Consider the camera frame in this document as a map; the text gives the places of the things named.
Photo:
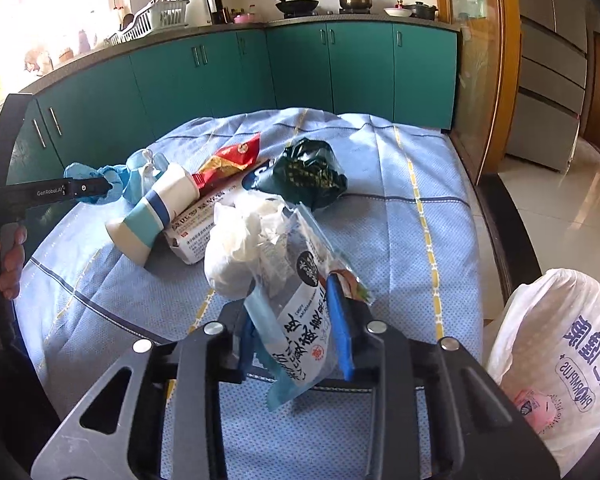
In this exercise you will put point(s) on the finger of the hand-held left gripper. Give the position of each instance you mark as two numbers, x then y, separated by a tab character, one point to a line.
87	188

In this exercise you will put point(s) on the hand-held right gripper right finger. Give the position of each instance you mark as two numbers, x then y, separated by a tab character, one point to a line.
341	330

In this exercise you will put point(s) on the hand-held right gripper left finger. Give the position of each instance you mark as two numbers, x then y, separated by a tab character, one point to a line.
247	340

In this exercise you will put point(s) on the blue face mask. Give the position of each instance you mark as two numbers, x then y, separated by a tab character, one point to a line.
125	180

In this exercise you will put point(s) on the clear food packet black label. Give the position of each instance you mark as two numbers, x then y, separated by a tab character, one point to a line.
300	320

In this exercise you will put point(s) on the white blue striped paper cup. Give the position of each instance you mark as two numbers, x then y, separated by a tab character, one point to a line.
152	210

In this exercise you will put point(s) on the white tissue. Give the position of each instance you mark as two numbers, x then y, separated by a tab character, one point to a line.
235	255

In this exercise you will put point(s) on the white blue medicine box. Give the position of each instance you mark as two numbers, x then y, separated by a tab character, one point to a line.
200	230

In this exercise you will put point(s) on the red snack packet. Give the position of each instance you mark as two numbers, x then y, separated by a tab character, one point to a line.
230	160

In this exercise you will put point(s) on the dark green plastic bag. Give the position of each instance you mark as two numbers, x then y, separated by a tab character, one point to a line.
305	172

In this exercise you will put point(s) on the bin with white plastic bag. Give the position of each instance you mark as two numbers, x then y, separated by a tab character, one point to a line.
575	340

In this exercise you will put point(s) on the person's left hand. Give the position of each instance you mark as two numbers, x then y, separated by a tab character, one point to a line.
12	265

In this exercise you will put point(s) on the blue cloth covered table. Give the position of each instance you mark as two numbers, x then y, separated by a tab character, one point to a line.
405	240

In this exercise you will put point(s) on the white dish rack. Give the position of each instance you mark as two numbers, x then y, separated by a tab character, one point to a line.
155	17

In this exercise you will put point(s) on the kitchen window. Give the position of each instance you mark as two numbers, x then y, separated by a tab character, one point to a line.
55	5

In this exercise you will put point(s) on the dark round table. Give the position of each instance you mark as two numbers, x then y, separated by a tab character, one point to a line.
510	240

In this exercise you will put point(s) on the white kettle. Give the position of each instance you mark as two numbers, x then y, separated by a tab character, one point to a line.
195	7

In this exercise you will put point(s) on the pink bowl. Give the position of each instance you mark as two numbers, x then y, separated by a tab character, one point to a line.
242	18

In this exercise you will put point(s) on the teal lower kitchen cabinets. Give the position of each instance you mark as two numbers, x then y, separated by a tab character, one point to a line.
355	70

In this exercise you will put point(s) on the black wok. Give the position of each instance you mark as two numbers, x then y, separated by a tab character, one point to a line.
297	6

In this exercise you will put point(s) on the gas stove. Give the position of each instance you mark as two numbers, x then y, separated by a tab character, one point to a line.
330	13

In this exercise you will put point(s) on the wood framed glass door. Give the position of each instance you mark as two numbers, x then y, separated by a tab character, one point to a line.
475	60

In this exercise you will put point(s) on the grey refrigerator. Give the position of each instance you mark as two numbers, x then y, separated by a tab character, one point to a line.
550	85

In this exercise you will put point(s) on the white bowl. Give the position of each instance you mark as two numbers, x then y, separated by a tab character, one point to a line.
397	11

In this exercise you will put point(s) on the black lidded pot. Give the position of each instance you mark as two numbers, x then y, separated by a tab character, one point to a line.
424	11

